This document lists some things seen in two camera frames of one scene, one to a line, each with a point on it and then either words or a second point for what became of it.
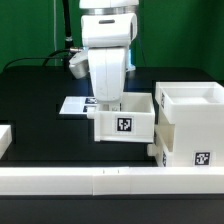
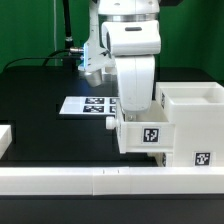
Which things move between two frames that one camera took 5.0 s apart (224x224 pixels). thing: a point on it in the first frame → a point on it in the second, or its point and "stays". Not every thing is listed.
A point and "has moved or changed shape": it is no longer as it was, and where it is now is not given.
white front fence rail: (109, 181) stays
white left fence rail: (6, 138) stays
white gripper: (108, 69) → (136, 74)
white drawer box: (128, 120) has moved or changed shape
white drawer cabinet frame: (196, 111) stays
